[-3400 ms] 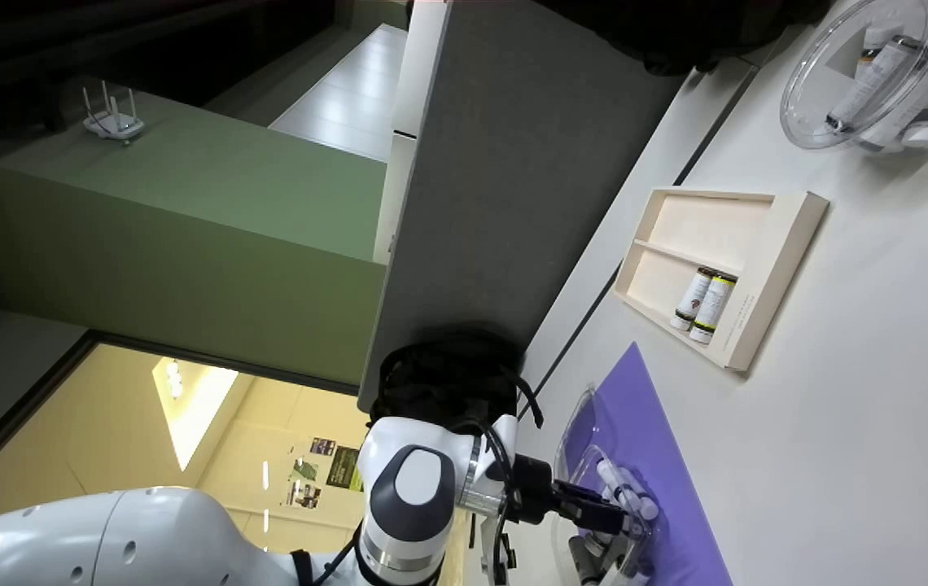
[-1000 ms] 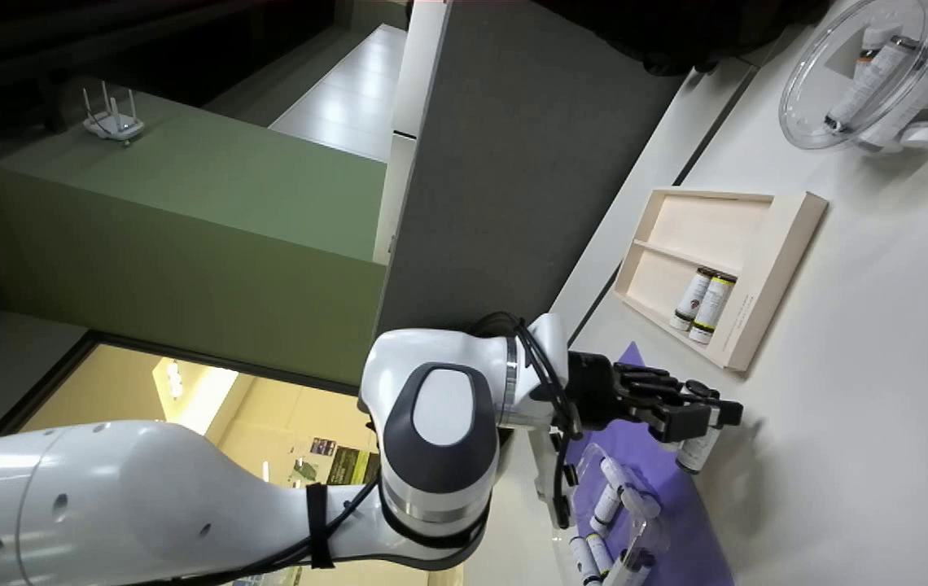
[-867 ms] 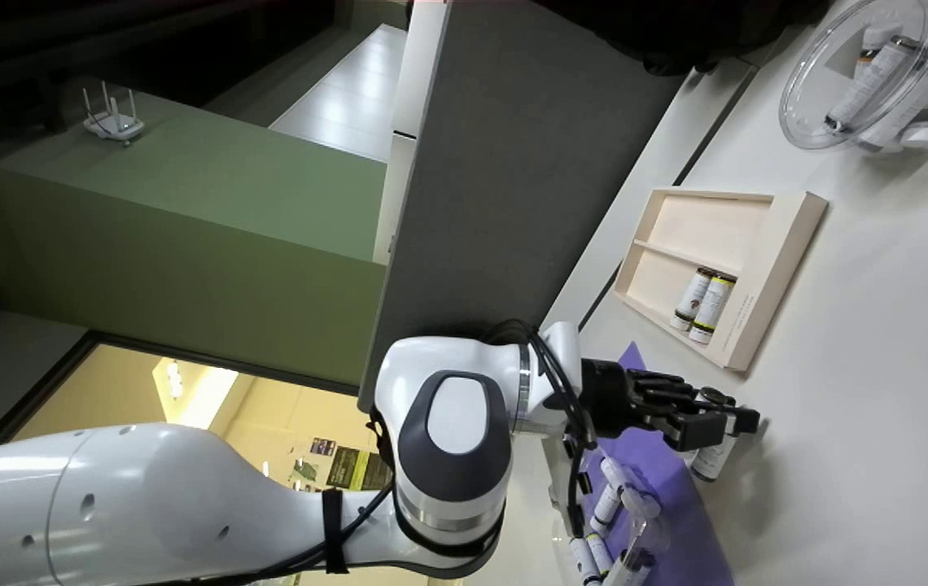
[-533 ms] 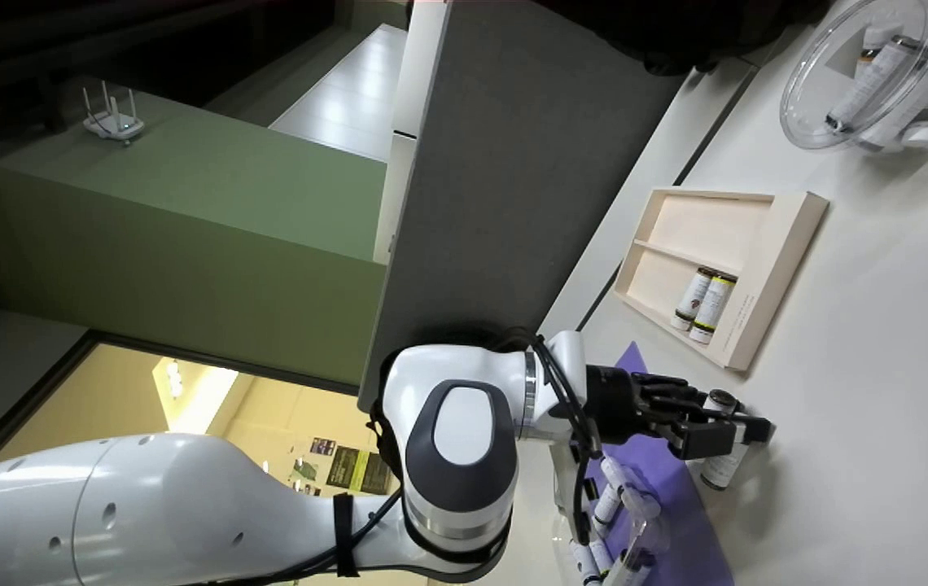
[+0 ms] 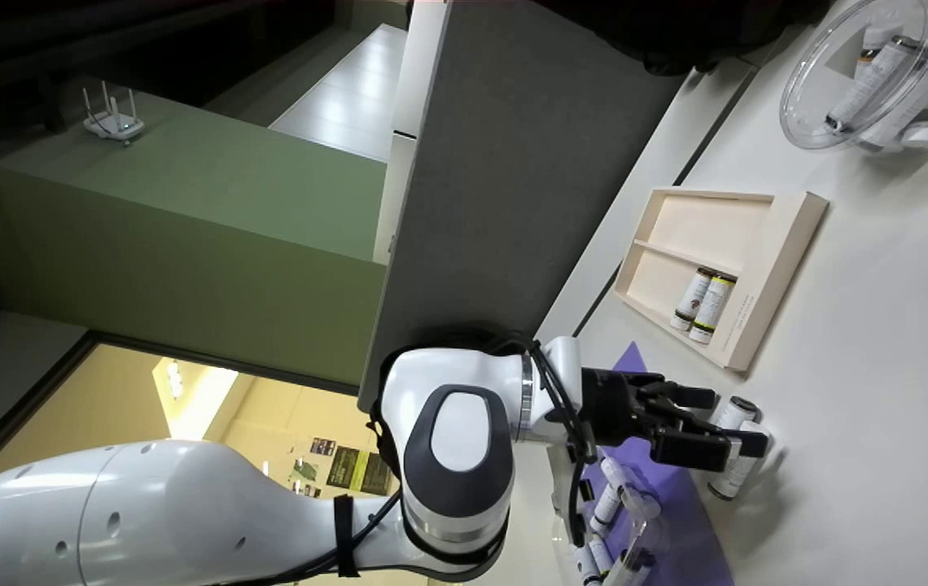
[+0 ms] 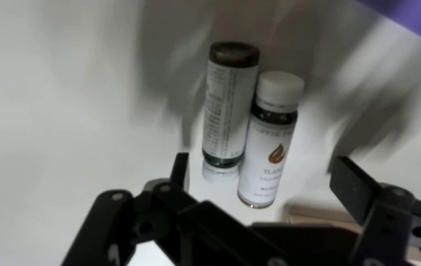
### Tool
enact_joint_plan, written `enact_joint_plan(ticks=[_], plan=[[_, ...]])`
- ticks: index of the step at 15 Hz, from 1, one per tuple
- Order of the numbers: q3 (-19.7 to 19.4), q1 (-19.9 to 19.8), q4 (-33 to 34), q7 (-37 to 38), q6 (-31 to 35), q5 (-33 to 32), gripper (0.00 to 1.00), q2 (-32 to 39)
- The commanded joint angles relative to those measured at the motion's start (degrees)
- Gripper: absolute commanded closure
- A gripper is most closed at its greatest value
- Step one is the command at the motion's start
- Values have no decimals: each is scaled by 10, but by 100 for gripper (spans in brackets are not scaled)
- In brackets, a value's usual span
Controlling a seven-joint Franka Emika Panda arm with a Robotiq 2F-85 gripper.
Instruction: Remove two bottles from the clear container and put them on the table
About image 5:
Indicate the green cabinet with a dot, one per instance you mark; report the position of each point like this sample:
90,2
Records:
189,216

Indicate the pink white wall poster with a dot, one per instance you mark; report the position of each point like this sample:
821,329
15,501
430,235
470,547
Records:
305,480

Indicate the purple mat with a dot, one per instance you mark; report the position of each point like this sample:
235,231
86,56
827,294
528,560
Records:
691,521

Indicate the small wall poster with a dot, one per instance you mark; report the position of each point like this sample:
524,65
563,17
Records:
319,449

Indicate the dark yellow wall poster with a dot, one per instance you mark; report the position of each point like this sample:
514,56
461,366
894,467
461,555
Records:
343,467

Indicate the white wifi router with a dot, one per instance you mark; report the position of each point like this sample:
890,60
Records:
111,123

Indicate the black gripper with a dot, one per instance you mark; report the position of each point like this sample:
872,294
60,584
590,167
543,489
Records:
620,409

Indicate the clear plastic container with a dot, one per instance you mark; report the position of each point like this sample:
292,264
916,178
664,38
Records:
659,521

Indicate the white tube black cap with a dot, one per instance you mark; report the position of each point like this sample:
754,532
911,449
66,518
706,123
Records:
870,86

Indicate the white desk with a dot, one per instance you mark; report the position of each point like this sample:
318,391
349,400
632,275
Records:
349,100

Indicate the grey partition panel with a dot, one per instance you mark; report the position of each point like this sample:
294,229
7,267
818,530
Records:
504,165

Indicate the brown wall poster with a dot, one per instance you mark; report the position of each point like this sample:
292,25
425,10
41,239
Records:
373,472

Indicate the light wooden tray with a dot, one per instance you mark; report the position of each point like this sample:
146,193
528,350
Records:
777,271

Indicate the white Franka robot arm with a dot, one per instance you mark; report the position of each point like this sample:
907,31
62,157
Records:
156,508

